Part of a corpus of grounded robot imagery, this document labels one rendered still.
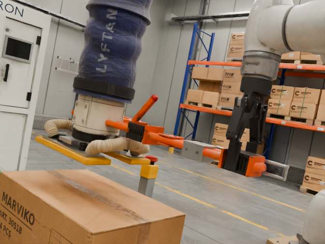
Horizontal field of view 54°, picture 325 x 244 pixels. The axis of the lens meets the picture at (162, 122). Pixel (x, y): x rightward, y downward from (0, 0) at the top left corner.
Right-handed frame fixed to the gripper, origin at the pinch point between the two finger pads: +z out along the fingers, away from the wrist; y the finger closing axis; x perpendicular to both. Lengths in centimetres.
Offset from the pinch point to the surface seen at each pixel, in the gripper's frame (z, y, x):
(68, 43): -160, -453, -903
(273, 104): -77, -717, -311
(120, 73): -18, 4, -48
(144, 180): 29, -46, -75
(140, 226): 26.8, 4.6, -25.3
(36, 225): 35, 22, -53
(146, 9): -42, -3, -48
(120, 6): -39, 8, -49
